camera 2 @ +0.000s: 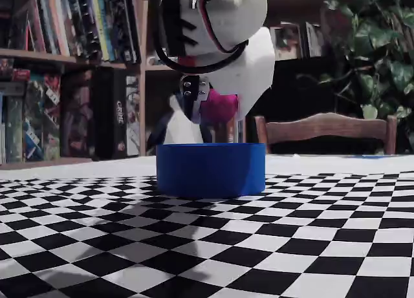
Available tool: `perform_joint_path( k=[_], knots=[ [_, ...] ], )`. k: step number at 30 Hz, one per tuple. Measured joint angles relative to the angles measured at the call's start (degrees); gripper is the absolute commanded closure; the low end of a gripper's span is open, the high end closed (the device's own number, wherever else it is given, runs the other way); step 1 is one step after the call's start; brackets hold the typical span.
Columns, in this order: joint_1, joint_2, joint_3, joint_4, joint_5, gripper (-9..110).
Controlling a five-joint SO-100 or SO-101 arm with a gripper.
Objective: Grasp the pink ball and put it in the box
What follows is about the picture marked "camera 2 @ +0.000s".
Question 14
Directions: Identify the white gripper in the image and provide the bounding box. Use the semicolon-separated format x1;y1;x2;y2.
180;26;276;125

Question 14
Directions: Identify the pink ball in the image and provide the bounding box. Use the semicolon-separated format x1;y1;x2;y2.
199;88;241;126

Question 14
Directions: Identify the blue round box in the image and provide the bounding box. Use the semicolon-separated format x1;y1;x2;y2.
156;142;267;198

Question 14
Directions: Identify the grey white game box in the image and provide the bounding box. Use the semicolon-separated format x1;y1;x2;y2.
125;74;142;156

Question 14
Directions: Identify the brown red game box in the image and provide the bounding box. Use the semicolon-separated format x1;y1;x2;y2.
60;70;94;158

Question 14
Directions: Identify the blue white game box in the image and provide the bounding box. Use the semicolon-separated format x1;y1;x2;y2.
24;81;45;162

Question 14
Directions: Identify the small red box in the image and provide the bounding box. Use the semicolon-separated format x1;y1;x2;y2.
11;68;32;82

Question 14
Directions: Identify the dark green game box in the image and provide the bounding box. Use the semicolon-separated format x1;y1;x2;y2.
3;94;26;163

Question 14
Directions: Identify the red brown book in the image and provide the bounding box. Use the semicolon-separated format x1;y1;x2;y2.
226;118;245;144

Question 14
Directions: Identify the white paper bag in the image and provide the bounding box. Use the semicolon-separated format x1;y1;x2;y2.
147;94;204;147

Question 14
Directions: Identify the wooden bookshelf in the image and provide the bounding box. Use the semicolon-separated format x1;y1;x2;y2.
0;0;327;171

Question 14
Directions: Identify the framed picture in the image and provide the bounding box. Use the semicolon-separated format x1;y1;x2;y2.
303;21;324;58
270;23;305;61

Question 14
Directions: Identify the wooden chair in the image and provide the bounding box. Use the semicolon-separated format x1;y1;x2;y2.
254;112;398;156

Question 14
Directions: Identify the black thick book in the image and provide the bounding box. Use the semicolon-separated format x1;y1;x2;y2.
121;0;140;65

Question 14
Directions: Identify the yellow green book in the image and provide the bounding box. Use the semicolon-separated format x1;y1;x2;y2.
89;0;111;61

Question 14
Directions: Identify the black white checkered sheet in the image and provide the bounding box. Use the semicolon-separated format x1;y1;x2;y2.
0;154;414;298

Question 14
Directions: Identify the dark spine book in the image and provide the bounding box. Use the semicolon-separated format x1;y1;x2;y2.
67;0;94;58

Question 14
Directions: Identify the green leafy houseplant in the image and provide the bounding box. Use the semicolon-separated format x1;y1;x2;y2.
296;0;414;121

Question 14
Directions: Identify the pink spine book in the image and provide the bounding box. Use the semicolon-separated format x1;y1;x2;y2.
48;0;71;56

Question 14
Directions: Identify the grey blue book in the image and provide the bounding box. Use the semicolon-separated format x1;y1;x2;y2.
38;0;58;55

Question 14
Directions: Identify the red thin book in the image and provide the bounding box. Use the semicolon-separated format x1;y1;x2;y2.
25;0;46;52

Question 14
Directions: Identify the black servo cable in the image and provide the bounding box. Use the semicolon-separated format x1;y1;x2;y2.
154;36;249;75

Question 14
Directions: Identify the red servo cable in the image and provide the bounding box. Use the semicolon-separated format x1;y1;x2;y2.
193;0;250;53

